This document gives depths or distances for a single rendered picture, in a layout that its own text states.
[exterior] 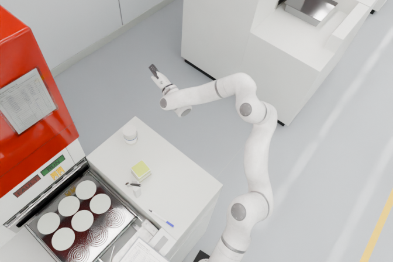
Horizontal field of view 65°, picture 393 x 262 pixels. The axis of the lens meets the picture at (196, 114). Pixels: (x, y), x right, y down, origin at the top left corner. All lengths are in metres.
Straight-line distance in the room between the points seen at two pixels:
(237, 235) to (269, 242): 1.28
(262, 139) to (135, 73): 2.22
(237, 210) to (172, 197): 0.43
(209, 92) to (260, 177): 0.44
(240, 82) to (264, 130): 0.23
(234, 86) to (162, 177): 0.59
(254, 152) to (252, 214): 0.24
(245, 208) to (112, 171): 0.72
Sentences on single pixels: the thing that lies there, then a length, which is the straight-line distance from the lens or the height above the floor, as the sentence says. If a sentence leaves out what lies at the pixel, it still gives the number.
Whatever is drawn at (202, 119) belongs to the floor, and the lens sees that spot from 2.93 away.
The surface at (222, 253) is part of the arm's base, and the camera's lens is 1.38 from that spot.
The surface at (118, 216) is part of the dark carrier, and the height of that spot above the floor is 0.90.
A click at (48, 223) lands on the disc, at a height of 0.90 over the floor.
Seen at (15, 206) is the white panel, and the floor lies 1.03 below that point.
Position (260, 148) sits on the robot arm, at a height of 1.36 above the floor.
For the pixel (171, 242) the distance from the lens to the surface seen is 1.49.
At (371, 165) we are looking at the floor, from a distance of 3.24.
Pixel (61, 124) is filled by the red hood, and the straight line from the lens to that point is 1.31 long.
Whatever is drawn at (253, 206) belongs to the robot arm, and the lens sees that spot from 1.22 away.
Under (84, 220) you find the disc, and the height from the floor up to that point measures 0.90.
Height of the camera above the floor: 2.42
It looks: 55 degrees down
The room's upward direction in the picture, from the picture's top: 7 degrees clockwise
